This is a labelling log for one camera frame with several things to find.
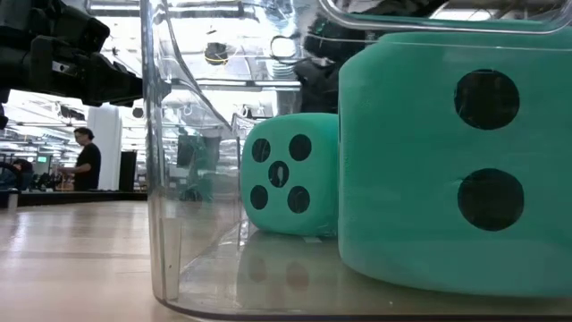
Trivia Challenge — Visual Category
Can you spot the black ceiling device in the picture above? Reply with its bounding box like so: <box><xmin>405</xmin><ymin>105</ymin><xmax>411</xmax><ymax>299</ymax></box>
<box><xmin>204</xmin><ymin>42</ymin><xmax>230</xmax><ymax>67</ymax></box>

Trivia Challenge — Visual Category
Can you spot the black tall panel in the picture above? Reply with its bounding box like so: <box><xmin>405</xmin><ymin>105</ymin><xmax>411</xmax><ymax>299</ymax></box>
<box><xmin>118</xmin><ymin>150</ymin><xmax>139</xmax><ymax>192</ymax></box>

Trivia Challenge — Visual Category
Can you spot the white pillar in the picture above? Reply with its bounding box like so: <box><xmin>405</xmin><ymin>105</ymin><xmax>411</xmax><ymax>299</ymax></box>
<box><xmin>87</xmin><ymin>105</ymin><xmax>123</xmax><ymax>192</ymax></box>

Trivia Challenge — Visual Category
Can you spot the black aluminium table frame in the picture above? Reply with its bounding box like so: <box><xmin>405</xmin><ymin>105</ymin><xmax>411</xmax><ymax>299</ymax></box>
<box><xmin>17</xmin><ymin>191</ymin><xmax>148</xmax><ymax>208</ymax></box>

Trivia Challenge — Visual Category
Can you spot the teal foam die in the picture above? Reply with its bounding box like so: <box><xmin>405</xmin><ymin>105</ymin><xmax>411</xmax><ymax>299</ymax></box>
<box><xmin>337</xmin><ymin>17</ymin><xmax>572</xmax><ymax>300</ymax></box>
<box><xmin>240</xmin><ymin>112</ymin><xmax>341</xmax><ymax>238</ymax></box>

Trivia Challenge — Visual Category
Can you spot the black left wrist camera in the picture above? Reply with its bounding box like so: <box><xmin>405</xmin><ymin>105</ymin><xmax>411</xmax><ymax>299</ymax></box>
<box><xmin>57</xmin><ymin>2</ymin><xmax>112</xmax><ymax>55</ymax></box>

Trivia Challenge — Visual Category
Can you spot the large clear plastic bin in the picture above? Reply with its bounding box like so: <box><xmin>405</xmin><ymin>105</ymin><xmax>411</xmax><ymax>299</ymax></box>
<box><xmin>140</xmin><ymin>0</ymin><xmax>572</xmax><ymax>319</ymax></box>

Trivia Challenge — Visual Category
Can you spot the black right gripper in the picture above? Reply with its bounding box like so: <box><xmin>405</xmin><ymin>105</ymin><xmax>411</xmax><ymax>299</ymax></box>
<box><xmin>292</xmin><ymin>56</ymin><xmax>341</xmax><ymax>115</ymax></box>

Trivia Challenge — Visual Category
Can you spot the person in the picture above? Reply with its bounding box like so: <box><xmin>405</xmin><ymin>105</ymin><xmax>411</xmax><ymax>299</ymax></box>
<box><xmin>56</xmin><ymin>126</ymin><xmax>103</xmax><ymax>192</ymax></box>
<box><xmin>0</xmin><ymin>158</ymin><xmax>35</xmax><ymax>192</ymax></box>

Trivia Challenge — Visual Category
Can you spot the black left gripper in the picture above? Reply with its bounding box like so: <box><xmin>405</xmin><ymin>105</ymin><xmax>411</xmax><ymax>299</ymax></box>
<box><xmin>0</xmin><ymin>17</ymin><xmax>172</xmax><ymax>109</ymax></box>

